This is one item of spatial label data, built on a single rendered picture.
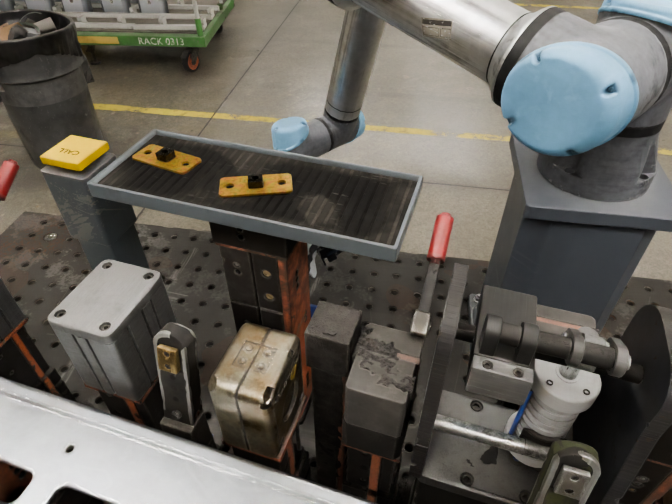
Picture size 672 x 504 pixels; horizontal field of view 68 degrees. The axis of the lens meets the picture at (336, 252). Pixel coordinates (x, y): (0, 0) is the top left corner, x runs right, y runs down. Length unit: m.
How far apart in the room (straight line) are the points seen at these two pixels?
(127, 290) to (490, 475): 0.43
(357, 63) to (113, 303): 0.63
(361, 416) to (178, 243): 0.84
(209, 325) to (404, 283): 0.43
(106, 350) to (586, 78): 0.54
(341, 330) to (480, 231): 1.97
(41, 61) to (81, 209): 2.10
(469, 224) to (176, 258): 1.59
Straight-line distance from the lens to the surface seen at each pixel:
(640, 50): 0.62
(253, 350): 0.52
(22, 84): 2.88
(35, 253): 1.38
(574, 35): 0.59
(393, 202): 0.57
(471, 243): 2.36
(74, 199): 0.75
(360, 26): 0.95
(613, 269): 0.82
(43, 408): 0.66
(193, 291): 1.14
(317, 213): 0.55
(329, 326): 0.51
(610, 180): 0.74
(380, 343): 0.53
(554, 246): 0.77
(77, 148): 0.74
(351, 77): 1.00
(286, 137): 1.01
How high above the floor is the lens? 1.49
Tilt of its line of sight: 42 degrees down
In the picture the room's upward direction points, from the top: straight up
